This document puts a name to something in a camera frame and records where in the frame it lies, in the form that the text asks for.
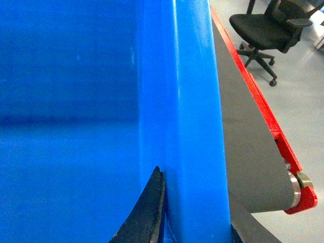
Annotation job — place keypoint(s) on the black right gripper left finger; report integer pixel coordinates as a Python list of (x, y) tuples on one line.
[(146, 221)]

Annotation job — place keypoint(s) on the large blue plastic crate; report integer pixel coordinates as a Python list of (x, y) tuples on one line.
[(94, 96)]

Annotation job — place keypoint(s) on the red conveyor side rail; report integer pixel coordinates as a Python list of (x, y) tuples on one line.
[(304, 194)]

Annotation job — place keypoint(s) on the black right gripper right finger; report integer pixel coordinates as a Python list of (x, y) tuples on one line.
[(245, 228)]

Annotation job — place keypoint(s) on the black office chair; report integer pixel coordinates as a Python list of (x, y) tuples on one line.
[(278, 28)]

